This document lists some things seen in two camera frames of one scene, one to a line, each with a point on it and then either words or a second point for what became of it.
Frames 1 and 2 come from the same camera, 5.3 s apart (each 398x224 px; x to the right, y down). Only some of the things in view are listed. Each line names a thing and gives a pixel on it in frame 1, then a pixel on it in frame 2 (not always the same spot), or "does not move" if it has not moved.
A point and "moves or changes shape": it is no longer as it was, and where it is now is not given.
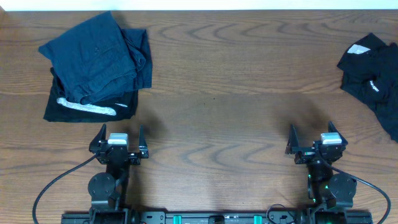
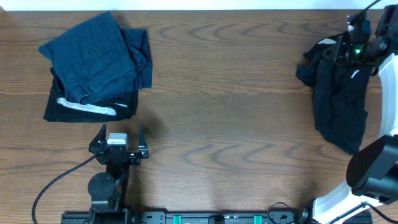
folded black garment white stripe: [120, 105] does not move
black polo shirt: [370, 73] moves or changes shape
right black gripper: [311, 151] → [337, 51]
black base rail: [212, 218] does not move
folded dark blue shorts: [96, 60] does not move
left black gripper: [117, 152] does not move
